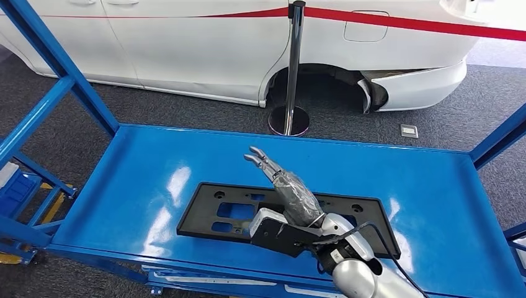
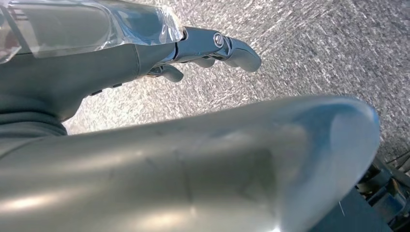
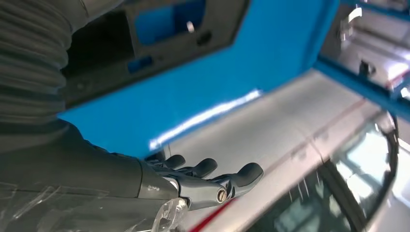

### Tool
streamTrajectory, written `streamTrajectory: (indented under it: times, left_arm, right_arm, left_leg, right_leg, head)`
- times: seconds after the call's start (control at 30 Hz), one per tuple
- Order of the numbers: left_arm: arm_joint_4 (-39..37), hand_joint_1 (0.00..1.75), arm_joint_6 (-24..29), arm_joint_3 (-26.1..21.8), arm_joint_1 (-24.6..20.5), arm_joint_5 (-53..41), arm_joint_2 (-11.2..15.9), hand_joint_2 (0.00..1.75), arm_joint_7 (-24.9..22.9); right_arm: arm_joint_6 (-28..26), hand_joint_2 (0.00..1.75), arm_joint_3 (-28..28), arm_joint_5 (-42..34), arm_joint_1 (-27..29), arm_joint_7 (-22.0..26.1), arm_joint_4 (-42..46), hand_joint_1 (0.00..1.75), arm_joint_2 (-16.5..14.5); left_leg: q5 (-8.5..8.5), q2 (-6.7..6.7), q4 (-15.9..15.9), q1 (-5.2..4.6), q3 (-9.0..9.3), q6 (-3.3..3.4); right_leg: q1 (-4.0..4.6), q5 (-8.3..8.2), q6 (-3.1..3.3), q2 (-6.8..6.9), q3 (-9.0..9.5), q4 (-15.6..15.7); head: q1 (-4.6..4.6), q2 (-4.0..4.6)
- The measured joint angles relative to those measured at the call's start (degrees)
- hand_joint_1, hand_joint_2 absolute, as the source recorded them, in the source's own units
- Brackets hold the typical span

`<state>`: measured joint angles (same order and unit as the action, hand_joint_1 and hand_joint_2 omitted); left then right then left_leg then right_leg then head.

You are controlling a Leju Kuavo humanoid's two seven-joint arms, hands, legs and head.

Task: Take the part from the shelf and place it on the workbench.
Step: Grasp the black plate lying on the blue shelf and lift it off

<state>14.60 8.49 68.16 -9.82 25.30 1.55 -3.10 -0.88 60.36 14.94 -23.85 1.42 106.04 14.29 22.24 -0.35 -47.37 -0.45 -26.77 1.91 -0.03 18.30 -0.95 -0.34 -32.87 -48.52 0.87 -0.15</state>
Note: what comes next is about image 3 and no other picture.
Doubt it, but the blue metal shelf rack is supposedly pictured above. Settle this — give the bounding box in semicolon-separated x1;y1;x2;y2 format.
58;0;410;161

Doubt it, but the clear plastic hand cover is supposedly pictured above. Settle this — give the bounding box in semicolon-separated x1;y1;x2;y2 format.
0;182;190;232

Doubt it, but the white car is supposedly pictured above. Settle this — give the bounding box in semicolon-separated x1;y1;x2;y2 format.
153;6;410;232

